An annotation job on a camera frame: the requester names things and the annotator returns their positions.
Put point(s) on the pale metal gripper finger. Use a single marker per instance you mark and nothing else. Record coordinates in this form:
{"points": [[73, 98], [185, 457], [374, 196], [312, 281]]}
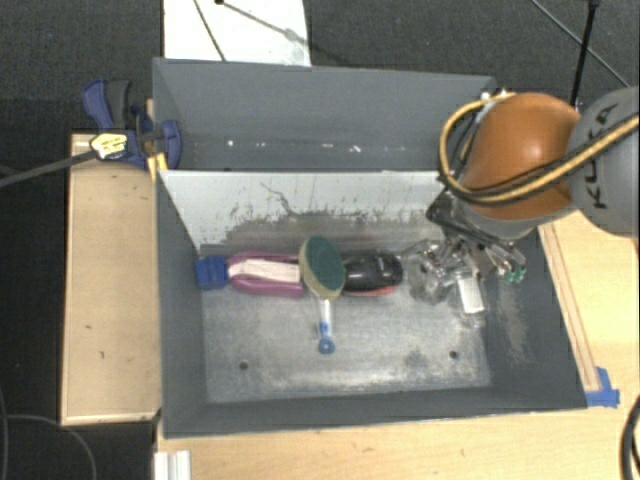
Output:
{"points": [[425, 251], [440, 273]]}

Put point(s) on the clear glass thing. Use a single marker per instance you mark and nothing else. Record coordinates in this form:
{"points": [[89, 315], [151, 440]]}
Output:
{"points": [[430, 290]]}

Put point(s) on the black computer mouse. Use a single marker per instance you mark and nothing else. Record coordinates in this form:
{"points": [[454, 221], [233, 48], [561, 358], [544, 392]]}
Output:
{"points": [[372, 272]]}

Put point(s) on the green sponge dish brush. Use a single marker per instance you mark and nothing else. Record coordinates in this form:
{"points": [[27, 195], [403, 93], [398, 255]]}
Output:
{"points": [[322, 265]]}

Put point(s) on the grey metal bin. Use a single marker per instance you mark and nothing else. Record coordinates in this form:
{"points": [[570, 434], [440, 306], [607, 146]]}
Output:
{"points": [[350, 348]]}

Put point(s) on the purple bottle with blue cap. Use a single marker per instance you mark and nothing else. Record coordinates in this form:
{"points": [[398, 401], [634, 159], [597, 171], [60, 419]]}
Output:
{"points": [[260, 273]]}

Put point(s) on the pale wood board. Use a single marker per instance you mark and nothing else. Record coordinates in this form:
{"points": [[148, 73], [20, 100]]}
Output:
{"points": [[110, 278]]}

